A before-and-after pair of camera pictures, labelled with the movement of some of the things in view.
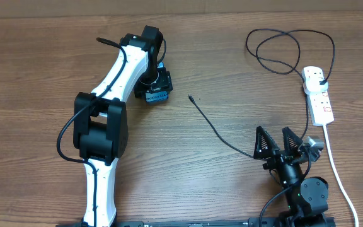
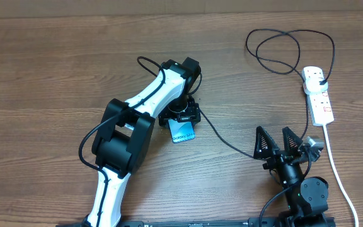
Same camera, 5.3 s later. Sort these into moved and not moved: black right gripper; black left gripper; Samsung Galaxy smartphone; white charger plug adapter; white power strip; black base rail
Moved: black left gripper; Samsung Galaxy smartphone
Not moved: white charger plug adapter; black right gripper; white power strip; black base rail
